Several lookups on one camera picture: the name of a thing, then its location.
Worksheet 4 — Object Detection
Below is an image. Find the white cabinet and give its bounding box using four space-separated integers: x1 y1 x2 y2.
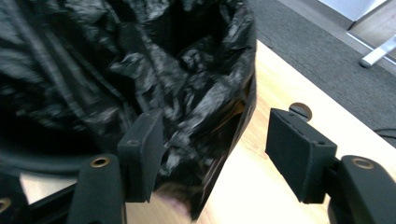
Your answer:
317 0 389 22

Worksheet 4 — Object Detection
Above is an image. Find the black garbage bag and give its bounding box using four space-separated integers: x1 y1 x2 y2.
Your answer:
0 0 258 222

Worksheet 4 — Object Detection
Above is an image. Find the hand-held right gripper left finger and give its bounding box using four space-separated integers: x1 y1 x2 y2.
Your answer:
117 108 166 203

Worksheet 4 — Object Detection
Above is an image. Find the round dark table hole cap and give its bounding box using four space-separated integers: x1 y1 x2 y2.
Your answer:
289 102 313 123

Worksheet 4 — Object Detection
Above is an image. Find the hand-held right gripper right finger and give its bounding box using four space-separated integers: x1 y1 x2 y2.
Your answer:
264 107 338 204

